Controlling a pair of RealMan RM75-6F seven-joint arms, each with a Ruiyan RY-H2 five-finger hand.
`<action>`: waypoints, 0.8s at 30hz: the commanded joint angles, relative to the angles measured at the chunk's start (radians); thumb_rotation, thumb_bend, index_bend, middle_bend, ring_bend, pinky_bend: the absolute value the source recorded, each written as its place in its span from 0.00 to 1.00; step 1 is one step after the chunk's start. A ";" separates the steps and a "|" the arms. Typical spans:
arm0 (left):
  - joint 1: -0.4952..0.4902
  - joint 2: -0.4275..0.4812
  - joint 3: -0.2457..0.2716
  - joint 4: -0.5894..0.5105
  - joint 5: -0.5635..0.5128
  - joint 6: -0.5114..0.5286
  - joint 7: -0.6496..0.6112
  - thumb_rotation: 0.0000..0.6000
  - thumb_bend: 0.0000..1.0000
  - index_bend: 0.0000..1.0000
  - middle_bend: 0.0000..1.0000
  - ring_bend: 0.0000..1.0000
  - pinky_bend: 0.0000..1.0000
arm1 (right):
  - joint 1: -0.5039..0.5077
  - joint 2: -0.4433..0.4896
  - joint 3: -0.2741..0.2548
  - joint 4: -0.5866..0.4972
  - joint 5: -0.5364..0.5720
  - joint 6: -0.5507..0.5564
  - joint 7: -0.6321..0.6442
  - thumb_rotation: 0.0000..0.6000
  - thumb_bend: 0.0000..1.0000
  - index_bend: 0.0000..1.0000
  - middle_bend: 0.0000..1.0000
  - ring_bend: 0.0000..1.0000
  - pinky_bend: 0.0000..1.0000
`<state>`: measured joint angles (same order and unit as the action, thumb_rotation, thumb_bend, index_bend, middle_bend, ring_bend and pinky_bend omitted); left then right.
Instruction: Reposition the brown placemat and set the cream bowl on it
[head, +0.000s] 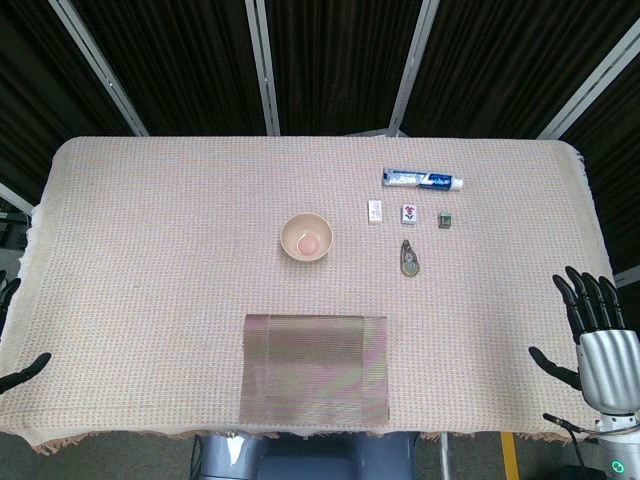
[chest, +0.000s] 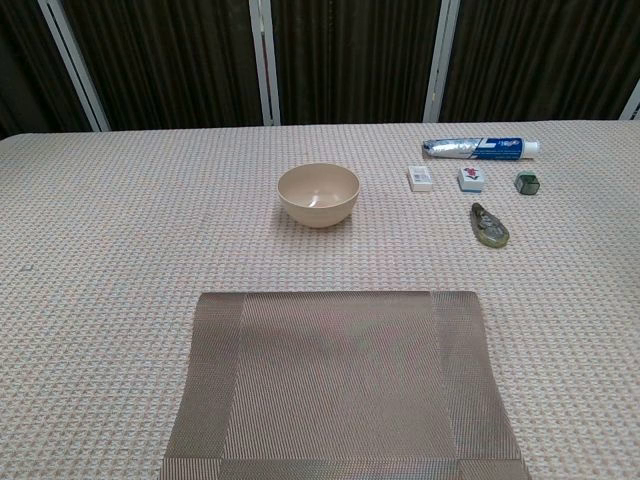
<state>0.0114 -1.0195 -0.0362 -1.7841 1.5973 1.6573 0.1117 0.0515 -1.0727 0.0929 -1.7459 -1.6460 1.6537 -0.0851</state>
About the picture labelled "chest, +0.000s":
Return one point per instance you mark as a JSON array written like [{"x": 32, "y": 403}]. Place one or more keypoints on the pink beige woven tablecloth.
[{"x": 150, "y": 225}]

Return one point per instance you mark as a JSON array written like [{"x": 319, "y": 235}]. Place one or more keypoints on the beige plastic bowl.
[{"x": 318, "y": 205}]

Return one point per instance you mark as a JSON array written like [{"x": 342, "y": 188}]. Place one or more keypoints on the white mahjong tile red flower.
[{"x": 470, "y": 180}]

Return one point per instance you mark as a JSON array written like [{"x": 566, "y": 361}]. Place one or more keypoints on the dark pleated curtain panel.
[
  {"x": 355, "y": 60},
  {"x": 25, "y": 75},
  {"x": 540, "y": 60},
  {"x": 170, "y": 60}
]

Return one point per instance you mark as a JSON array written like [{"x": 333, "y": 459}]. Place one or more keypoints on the blue white toothpaste tube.
[{"x": 480, "y": 149}]

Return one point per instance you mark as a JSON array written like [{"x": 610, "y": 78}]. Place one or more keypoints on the olive correction tape dispenser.
[{"x": 490, "y": 230}]

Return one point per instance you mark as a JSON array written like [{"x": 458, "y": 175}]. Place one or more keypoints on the brown woven placemat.
[{"x": 345, "y": 380}]

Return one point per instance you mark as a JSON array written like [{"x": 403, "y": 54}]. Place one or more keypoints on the white partition post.
[
  {"x": 265, "y": 65},
  {"x": 441, "y": 65},
  {"x": 632, "y": 105},
  {"x": 75, "y": 65}
]

